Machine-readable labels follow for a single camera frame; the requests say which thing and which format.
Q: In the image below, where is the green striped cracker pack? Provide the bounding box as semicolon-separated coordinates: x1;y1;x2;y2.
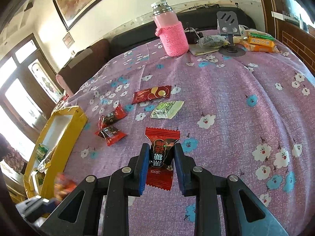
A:
246;29;275;41

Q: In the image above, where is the black leather sofa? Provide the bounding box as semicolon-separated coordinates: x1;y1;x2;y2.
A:
109;4;256;58

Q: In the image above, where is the white red snack packet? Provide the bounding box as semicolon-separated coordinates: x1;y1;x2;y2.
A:
54;173;76;203

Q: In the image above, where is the grey phone stand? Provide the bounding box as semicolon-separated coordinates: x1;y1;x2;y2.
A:
217;11;245;57

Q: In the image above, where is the purple floral tablecloth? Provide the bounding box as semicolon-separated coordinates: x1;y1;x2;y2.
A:
64;40;314;235

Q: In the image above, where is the orange cracker pack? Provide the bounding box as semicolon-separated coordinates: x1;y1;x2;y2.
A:
240;36;279;53

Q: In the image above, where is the wooden glass entry door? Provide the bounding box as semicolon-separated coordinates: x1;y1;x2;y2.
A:
1;34;63;143

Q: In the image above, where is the wooden tv cabinet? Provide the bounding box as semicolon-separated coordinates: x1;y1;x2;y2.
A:
261;0;314;74

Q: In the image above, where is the clear bag of dark seeds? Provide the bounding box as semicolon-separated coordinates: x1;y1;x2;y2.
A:
197;35;230;48

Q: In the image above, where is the brown fabric armchair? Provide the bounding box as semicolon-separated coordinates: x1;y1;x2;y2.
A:
56;39;109;96

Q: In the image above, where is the pink knit sleeved bottle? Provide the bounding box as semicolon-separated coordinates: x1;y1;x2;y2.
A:
151;0;189;57

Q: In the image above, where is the yellow taped white tray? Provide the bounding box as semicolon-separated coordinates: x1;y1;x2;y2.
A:
23;106;88;199

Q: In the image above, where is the tan notebook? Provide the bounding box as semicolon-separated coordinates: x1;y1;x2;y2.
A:
189;44;220;56

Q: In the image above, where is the small red black candy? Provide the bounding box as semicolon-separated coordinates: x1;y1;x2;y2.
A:
95;125;127;147
98;104;127;129

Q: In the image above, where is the pale green candy wrapper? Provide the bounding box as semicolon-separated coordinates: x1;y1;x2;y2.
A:
150;101;184;119

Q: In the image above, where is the small black device with wires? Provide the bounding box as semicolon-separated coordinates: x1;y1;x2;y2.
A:
184;22;203;44

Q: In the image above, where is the red black candy packet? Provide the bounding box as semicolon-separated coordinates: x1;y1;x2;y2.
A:
145;127;181;191

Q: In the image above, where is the red gold chocolate bar wrapper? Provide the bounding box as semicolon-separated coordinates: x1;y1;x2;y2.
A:
132;85;172;104

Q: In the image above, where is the small wall plaque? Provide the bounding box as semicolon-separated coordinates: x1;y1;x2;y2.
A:
62;32;75;49

